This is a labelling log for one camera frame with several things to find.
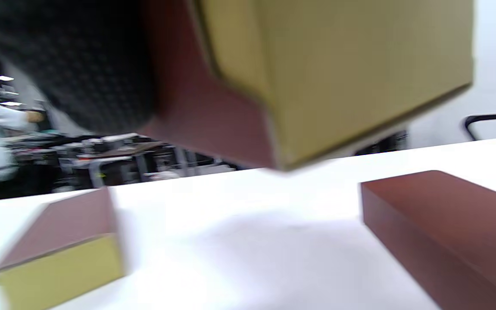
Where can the person's right hand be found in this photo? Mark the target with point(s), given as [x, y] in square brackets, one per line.
[67, 60]

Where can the brown sliding storage box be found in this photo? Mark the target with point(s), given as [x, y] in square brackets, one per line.
[58, 267]
[446, 224]
[360, 64]

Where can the brown side table top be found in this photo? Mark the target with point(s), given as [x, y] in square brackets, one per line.
[131, 150]

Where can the black armchair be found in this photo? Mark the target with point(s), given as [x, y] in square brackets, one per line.
[493, 116]

